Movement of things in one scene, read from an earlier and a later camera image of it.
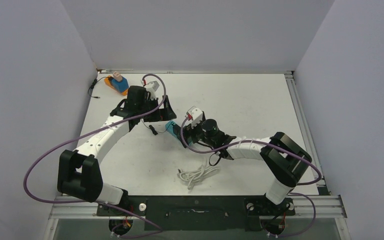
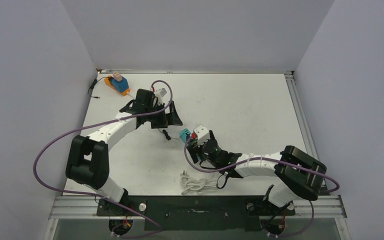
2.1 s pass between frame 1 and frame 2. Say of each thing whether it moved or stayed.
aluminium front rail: stayed
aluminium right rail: stayed
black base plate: stayed
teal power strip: moved
